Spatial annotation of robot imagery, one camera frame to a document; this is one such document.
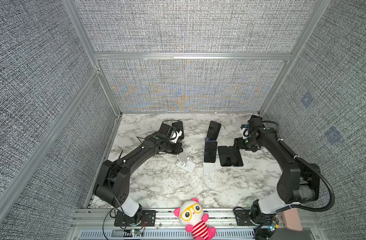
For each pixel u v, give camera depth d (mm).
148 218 739
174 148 757
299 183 439
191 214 686
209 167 909
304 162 461
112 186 439
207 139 1020
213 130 1108
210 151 856
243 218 731
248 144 735
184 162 856
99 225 720
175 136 739
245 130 797
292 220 713
